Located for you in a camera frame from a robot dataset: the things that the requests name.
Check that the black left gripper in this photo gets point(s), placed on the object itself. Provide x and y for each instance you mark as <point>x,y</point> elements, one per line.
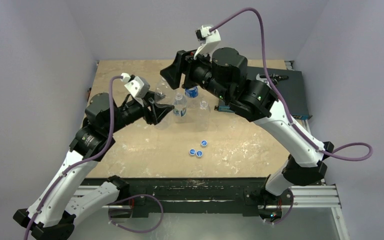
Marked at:
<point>156,110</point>

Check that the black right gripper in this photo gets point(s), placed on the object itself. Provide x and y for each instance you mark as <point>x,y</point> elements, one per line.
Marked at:
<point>181,67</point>

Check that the green label water bottle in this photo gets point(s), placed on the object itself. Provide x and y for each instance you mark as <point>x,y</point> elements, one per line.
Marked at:
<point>180,108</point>

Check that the blue label Pocari bottle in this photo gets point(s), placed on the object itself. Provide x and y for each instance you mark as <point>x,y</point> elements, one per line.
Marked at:
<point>192,93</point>

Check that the clear bottle white cap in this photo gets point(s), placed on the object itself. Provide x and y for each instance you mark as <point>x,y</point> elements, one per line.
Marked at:
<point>203,116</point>

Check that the blue white bottle cap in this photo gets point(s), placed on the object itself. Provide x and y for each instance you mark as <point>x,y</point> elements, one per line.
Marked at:
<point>199,153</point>

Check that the clear bottle blue cap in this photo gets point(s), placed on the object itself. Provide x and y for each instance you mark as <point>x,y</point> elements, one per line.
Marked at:
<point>164,94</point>

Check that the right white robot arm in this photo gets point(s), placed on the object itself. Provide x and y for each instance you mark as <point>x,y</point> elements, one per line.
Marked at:
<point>224,74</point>

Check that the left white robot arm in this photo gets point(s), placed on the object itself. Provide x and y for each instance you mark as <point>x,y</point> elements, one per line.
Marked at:
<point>55,214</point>

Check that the red adjustable wrench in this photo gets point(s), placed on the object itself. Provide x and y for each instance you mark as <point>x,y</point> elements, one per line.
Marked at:
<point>263,78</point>

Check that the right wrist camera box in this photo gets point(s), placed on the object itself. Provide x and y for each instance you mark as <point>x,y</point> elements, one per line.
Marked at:
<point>208,39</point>

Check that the dark network switch box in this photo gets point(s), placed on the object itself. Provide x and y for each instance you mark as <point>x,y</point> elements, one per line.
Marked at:
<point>293,92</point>

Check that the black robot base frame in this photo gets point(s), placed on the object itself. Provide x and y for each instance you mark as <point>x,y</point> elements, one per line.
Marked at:
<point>214,195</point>

